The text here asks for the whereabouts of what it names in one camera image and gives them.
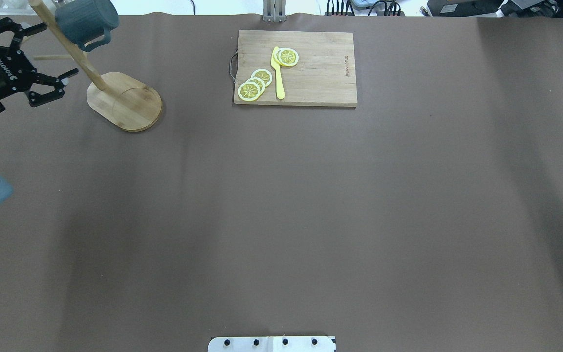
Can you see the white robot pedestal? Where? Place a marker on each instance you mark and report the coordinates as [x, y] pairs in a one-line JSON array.
[[308, 343]]

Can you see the lemon slice near handle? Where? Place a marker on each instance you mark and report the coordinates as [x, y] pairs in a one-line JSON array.
[[248, 92]]

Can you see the aluminium frame post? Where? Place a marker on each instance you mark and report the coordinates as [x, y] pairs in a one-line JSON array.
[[274, 11]]

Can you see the middle lemon slice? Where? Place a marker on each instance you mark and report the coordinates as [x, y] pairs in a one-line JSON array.
[[261, 84]]

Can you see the lemon slice on knife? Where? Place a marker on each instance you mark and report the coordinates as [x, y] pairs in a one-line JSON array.
[[287, 57]]

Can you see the bamboo cutting board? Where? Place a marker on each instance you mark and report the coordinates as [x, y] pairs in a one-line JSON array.
[[324, 75]]

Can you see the blue mug yellow inside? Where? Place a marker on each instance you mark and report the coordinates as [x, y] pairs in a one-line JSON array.
[[87, 23]]

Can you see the upper lemon slice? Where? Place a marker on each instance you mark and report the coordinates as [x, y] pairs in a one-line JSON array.
[[264, 75]]

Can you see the wooden cup rack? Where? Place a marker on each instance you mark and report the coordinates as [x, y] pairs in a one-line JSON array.
[[126, 102]]

